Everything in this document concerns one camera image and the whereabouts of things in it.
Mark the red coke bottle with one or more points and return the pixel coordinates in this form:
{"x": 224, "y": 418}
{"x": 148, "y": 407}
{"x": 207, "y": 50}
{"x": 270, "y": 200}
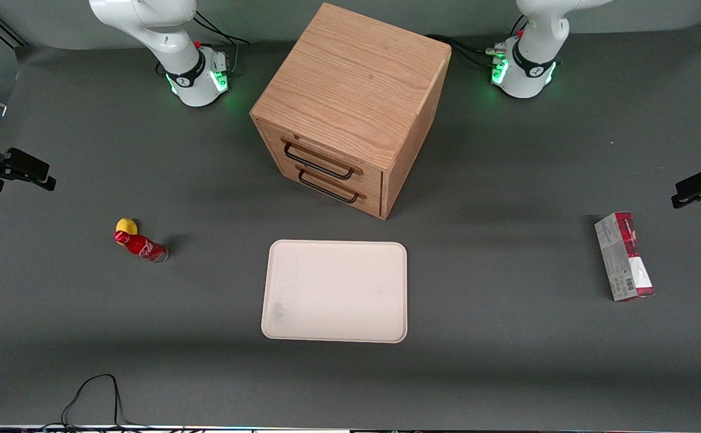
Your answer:
{"x": 143, "y": 246}

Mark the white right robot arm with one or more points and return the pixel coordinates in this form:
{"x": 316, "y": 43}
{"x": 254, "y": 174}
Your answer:
{"x": 191, "y": 75}

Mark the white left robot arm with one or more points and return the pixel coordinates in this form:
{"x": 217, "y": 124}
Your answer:
{"x": 528, "y": 75}

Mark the cream rectangular tray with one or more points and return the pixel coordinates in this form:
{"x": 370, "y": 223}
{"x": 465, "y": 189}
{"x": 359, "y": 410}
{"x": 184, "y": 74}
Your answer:
{"x": 335, "y": 291}

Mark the grey and red carton box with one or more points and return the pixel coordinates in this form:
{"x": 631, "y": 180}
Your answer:
{"x": 624, "y": 258}

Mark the yellow lemon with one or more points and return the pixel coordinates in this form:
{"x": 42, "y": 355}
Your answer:
{"x": 125, "y": 225}

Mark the wooden two-drawer cabinet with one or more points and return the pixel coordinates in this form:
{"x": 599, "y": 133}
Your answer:
{"x": 350, "y": 84}

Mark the black frame rail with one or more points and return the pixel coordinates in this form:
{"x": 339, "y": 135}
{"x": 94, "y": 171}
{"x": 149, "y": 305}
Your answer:
{"x": 2, "y": 27}

